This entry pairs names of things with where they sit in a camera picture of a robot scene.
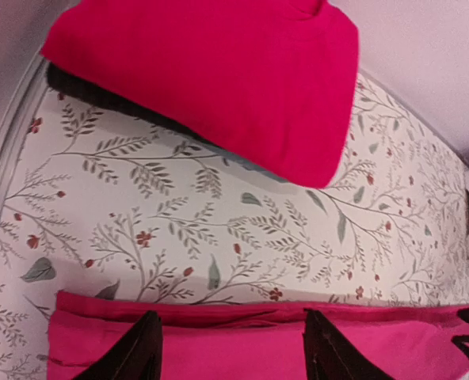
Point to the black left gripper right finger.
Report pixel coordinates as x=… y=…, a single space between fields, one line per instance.
x=330 y=355

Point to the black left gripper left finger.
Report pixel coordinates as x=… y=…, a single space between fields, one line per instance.
x=137 y=355

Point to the pink garment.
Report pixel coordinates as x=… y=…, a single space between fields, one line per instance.
x=257 y=341

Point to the magenta t-shirt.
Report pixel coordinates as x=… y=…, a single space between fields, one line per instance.
x=270 y=81

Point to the floral patterned table cloth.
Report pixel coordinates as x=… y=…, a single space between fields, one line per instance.
x=101 y=204

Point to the grey folded garment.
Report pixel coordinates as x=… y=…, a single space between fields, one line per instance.
x=250 y=166

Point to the black pinstriped folded shirt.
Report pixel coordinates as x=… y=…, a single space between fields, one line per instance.
x=94 y=95

